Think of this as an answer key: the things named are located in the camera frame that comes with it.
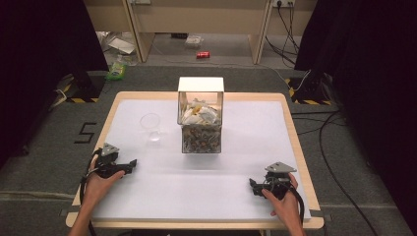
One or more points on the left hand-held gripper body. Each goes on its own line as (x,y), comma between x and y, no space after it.
(108,161)

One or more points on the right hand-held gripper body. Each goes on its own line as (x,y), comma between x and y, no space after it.
(279,179)

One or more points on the person's right hand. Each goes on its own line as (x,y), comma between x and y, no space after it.
(285,205)

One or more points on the person's left hand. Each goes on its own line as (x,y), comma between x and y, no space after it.
(98,187)

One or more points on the light wooden table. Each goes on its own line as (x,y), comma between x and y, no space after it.
(301,144)

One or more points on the clear plastic cup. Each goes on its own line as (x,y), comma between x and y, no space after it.
(150,124)

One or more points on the white table mat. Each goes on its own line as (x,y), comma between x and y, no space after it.
(196,187)

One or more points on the clear bin with white lid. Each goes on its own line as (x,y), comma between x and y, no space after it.
(200,131)

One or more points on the black base with striped tape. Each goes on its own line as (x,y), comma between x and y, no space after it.
(309,90)
(86,88)

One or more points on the pile of crumpled waste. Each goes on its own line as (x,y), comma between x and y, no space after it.
(200,114)

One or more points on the green packet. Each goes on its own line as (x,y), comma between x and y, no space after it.
(115,71)

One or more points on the crumpled white packaging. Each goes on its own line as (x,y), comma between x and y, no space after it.
(119,46)

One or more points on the black curtain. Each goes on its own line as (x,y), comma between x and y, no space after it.
(39,65)
(370,82)

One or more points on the red drink can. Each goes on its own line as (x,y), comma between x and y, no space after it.
(203,54)

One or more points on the clear plastic bag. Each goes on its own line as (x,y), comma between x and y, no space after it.
(193,42)

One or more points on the beige wooden desk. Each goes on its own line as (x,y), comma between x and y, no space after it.
(196,19)

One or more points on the white wall socket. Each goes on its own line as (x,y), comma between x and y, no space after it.
(284,2)

